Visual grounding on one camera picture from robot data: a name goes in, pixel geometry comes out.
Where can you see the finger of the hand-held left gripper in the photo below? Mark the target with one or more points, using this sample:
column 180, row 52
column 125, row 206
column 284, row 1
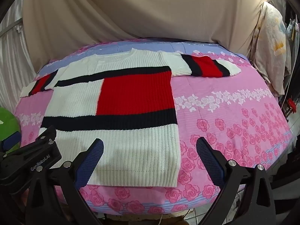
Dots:
column 39, row 155
column 11, row 140

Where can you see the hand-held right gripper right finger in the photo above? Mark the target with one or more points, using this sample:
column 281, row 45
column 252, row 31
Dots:
column 209, row 163

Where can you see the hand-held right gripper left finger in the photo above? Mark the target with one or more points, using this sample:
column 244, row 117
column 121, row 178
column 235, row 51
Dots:
column 90, row 163

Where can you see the white red navy knit sweater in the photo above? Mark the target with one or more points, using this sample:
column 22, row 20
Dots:
column 131, row 98

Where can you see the green round cushion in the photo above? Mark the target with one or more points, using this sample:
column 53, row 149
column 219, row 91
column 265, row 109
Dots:
column 9, row 121

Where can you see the pink floral bed sheet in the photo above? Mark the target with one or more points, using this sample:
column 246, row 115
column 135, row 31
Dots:
column 234, row 121

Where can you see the white satin curtain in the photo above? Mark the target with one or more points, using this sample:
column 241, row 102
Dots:
column 11, row 63

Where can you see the red clamp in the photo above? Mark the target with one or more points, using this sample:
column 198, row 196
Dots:
column 291, row 103

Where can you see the cream floral hanging blanket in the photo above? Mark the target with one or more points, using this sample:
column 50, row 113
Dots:
column 269, row 51

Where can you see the beige backdrop cloth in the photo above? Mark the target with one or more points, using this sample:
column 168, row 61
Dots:
column 140, row 9

